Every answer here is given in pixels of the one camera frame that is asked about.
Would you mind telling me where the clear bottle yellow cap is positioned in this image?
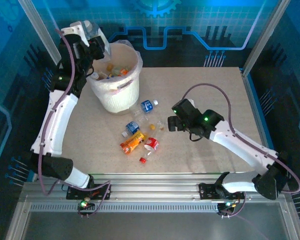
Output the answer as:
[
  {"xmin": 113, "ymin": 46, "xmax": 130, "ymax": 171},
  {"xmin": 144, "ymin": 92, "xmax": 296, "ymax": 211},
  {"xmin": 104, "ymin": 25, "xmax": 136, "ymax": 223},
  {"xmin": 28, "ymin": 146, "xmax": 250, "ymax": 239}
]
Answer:
[{"xmin": 149, "ymin": 120, "xmax": 167, "ymax": 133}]

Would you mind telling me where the red label cola bottle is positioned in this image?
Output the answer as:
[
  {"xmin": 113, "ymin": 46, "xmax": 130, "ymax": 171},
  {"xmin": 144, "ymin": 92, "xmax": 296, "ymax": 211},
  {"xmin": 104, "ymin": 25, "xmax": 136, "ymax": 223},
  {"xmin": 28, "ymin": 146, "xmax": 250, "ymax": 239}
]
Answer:
[{"xmin": 139, "ymin": 136, "xmax": 161, "ymax": 165}]

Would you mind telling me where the large blue label water bottle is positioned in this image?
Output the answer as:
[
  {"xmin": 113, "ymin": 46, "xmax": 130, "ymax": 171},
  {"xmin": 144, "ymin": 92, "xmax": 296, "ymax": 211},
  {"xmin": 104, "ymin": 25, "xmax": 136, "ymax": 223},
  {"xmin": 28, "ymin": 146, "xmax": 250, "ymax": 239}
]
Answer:
[{"xmin": 130, "ymin": 99, "xmax": 159, "ymax": 120}]

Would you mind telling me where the small blue label bottle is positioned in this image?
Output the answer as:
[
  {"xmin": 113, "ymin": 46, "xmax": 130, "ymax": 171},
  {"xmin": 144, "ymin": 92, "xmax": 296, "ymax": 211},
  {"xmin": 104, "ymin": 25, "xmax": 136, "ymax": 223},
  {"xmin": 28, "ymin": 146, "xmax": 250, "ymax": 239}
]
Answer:
[{"xmin": 121, "ymin": 120, "xmax": 141, "ymax": 138}]

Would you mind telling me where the orange yellow label bottle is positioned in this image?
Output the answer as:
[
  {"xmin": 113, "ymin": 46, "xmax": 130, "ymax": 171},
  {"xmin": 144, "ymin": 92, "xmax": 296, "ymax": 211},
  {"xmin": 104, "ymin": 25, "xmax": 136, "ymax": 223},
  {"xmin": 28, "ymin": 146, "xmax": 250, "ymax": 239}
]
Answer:
[{"xmin": 119, "ymin": 129, "xmax": 148, "ymax": 155}]

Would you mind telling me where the clear plastic bin liner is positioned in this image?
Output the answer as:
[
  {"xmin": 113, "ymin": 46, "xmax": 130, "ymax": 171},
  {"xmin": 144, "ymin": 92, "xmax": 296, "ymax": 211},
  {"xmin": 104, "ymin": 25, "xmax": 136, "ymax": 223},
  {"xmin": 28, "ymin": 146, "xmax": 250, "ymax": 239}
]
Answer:
[{"xmin": 86, "ymin": 39, "xmax": 144, "ymax": 95}]

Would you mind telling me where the white ribbed plastic bin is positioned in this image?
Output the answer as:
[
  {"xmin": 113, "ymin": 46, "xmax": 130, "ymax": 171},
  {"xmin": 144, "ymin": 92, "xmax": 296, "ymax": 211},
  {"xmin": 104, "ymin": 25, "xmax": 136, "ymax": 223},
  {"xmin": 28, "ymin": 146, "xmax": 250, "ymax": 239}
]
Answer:
[{"xmin": 86, "ymin": 41, "xmax": 142, "ymax": 116}]

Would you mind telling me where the small LED controller board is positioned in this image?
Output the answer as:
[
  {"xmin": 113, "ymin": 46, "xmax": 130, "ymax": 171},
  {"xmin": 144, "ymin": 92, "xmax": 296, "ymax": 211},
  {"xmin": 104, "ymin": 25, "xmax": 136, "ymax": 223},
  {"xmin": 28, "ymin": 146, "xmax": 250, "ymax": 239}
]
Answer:
[
  {"xmin": 77, "ymin": 197, "xmax": 96, "ymax": 213},
  {"xmin": 217, "ymin": 199, "xmax": 237, "ymax": 213}
]

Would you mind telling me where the grey metal front panel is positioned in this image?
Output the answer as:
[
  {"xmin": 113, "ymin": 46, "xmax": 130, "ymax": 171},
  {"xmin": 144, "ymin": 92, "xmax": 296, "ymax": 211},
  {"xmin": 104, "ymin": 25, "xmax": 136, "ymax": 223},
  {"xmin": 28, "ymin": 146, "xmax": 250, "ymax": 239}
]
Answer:
[{"xmin": 4, "ymin": 199, "xmax": 300, "ymax": 240}]

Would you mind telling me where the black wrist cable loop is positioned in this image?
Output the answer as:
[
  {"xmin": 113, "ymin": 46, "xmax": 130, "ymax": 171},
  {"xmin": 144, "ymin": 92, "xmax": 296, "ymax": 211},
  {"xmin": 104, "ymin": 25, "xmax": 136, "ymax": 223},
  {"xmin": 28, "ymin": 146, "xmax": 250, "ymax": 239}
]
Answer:
[{"xmin": 188, "ymin": 131, "xmax": 206, "ymax": 143}]

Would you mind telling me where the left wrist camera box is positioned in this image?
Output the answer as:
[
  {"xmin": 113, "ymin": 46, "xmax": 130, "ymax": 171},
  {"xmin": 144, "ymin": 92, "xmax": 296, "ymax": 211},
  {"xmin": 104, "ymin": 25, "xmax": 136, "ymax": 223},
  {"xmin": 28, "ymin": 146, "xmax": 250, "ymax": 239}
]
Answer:
[{"xmin": 60, "ymin": 21, "xmax": 85, "ymax": 36}]

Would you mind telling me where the aluminium frame post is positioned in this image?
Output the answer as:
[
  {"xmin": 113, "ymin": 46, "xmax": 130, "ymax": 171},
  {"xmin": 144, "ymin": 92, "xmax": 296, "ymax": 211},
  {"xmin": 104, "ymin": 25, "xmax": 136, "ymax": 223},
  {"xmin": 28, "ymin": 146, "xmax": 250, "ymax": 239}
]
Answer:
[
  {"xmin": 241, "ymin": 0, "xmax": 291, "ymax": 76},
  {"xmin": 17, "ymin": 0, "xmax": 70, "ymax": 77}
]

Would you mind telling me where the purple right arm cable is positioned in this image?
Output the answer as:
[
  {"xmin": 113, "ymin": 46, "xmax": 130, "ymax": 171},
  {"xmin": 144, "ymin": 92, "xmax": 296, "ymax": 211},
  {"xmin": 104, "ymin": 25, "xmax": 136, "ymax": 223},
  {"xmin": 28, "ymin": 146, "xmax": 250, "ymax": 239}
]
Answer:
[{"xmin": 182, "ymin": 82, "xmax": 300, "ymax": 219}]

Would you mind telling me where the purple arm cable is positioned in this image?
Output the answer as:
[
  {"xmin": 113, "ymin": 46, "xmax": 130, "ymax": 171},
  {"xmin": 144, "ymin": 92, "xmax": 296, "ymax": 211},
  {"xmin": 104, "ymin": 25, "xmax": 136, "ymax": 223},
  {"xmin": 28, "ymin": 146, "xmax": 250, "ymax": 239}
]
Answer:
[
  {"xmin": 182, "ymin": 82, "xmax": 300, "ymax": 219},
  {"xmin": 38, "ymin": 28, "xmax": 112, "ymax": 218}
]

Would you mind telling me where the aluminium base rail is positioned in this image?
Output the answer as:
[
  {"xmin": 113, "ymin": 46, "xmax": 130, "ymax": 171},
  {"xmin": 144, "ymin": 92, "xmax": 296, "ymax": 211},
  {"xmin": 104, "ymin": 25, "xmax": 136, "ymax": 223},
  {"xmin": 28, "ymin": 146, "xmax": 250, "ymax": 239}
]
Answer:
[{"xmin": 19, "ymin": 172, "xmax": 292, "ymax": 204}]

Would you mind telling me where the aluminium table side rail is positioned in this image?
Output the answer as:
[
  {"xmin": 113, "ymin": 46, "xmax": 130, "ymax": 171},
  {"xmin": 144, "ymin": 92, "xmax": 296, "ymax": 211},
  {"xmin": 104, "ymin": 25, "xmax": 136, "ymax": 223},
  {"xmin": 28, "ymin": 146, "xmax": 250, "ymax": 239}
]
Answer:
[{"xmin": 240, "ymin": 67, "xmax": 285, "ymax": 182}]

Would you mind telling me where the slotted grey cable duct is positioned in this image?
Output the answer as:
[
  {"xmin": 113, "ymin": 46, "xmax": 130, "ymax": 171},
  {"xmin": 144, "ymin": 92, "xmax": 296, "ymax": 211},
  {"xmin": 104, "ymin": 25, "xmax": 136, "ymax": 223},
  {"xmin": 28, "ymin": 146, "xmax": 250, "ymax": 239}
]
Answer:
[{"xmin": 28, "ymin": 202, "xmax": 221, "ymax": 213}]

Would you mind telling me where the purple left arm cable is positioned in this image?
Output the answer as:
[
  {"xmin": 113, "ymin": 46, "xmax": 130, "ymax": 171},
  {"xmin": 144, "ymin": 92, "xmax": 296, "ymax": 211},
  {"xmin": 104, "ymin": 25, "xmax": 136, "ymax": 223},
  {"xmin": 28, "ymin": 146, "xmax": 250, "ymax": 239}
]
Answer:
[{"xmin": 38, "ymin": 28, "xmax": 112, "ymax": 218}]

